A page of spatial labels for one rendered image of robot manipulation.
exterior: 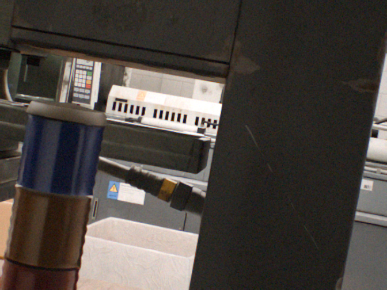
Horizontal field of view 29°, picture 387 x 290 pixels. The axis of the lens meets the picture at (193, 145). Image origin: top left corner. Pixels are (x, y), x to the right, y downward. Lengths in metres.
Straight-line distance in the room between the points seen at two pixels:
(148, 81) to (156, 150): 6.64
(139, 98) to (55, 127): 5.13
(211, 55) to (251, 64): 0.03
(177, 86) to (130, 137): 6.51
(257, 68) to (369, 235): 4.57
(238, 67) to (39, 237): 0.24
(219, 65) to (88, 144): 0.21
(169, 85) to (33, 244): 6.76
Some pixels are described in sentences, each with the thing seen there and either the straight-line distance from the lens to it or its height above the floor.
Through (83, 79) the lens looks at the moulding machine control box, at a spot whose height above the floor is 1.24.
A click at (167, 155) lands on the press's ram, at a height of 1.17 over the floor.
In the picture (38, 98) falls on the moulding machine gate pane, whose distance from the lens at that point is 5.39.
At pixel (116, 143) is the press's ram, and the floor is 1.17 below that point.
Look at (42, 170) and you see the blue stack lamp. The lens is 0.36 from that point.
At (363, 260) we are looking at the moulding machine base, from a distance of 5.12.
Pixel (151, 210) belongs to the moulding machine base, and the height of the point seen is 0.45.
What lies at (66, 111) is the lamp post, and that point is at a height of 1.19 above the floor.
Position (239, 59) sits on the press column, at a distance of 0.55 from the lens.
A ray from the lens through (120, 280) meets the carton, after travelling 2.89.
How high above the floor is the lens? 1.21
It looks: 3 degrees down
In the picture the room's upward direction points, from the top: 10 degrees clockwise
